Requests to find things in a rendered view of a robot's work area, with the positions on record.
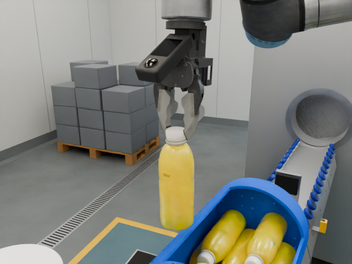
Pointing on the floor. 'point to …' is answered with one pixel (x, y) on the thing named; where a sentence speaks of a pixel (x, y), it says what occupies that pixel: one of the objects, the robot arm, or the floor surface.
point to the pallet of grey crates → (106, 111)
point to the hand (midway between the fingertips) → (176, 132)
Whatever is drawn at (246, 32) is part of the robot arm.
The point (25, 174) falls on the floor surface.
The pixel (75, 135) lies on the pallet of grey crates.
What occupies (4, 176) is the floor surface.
